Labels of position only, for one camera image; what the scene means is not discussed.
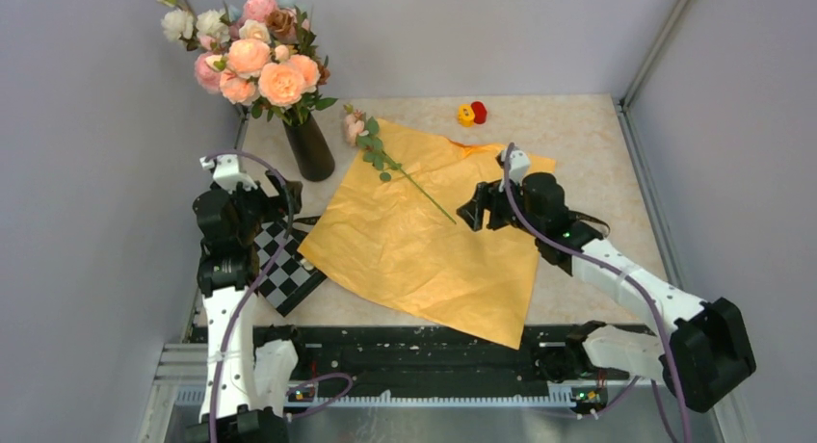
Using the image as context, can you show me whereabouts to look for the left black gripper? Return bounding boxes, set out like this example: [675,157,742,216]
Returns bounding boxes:
[222,168,302,244]

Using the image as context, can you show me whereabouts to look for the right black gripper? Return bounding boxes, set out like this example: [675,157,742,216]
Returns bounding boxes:
[458,172,543,238]

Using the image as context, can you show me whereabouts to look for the orange yellow wrapping paper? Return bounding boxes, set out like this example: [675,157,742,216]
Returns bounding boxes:
[300,120,540,349]

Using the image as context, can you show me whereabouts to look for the orange paper bouquet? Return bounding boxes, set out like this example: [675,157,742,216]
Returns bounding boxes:
[343,103,456,223]

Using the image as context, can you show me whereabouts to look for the black ribbon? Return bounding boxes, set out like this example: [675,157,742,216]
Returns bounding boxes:
[294,211,612,237]

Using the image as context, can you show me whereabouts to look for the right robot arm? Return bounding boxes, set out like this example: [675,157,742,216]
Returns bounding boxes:
[457,172,757,413]

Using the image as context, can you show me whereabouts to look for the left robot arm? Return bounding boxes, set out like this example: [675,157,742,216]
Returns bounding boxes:
[184,171,303,442]

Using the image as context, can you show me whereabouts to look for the black tapered vase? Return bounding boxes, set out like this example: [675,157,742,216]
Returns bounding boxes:
[283,115,335,182]

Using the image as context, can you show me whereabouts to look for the black white checkerboard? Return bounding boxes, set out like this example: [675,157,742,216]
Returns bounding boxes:
[254,221,327,317]

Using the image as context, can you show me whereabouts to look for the yellow toy flower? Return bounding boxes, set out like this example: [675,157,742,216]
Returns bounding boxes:
[457,104,476,127]

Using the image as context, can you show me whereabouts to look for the pink and white flower bunch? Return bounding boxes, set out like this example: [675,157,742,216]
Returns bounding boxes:
[157,0,337,126]

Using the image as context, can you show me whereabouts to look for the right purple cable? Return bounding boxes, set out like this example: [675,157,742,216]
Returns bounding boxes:
[502,141,694,443]

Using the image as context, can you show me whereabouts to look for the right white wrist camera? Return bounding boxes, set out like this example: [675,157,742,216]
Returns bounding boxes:
[496,148,531,192]

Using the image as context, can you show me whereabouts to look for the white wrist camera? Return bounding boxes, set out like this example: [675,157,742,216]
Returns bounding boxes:
[199,154,259,194]
[496,148,531,192]

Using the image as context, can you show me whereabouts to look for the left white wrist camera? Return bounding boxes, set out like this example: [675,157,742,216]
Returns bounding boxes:
[199,154,259,194]

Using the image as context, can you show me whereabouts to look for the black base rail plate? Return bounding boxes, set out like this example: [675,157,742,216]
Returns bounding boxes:
[249,324,630,400]

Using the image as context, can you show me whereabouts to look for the aluminium frame rail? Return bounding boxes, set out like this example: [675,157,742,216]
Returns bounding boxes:
[137,341,757,443]

